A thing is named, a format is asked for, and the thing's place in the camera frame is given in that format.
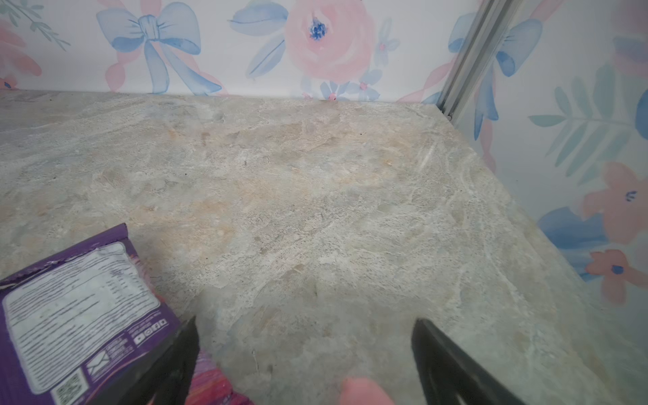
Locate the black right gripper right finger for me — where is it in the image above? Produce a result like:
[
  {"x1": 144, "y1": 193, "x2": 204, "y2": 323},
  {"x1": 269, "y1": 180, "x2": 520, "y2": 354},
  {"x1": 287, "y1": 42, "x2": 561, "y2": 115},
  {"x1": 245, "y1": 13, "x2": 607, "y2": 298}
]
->
[{"x1": 411, "y1": 318, "x2": 523, "y2": 405}]

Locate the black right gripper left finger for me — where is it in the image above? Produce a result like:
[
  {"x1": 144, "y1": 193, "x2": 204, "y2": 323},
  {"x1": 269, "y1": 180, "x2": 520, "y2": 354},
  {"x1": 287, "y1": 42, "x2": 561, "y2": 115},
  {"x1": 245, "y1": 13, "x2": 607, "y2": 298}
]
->
[{"x1": 90, "y1": 317, "x2": 199, "y2": 404}]

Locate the pink fruit candy packet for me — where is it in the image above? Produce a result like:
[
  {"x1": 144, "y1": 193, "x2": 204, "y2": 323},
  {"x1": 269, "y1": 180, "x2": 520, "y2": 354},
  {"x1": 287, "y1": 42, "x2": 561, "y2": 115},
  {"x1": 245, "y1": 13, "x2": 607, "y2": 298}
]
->
[{"x1": 151, "y1": 293, "x2": 254, "y2": 405}]

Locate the pink small toy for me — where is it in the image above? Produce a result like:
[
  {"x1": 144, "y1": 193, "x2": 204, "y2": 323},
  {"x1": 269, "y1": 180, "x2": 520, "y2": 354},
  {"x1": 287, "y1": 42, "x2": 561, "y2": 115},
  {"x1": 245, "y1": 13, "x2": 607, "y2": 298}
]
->
[{"x1": 339, "y1": 377, "x2": 394, "y2": 405}]

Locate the purple snack packet back label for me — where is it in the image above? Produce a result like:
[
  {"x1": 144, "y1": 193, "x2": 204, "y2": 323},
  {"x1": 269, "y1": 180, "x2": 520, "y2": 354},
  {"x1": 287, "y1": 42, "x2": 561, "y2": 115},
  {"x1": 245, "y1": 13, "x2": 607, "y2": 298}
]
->
[{"x1": 1, "y1": 224, "x2": 180, "y2": 404}]

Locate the aluminium right corner post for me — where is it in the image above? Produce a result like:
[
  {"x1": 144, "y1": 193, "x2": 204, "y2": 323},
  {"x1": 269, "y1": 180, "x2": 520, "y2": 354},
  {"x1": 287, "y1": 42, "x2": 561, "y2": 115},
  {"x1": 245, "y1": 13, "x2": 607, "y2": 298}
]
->
[{"x1": 436, "y1": 0, "x2": 523, "y2": 122}]

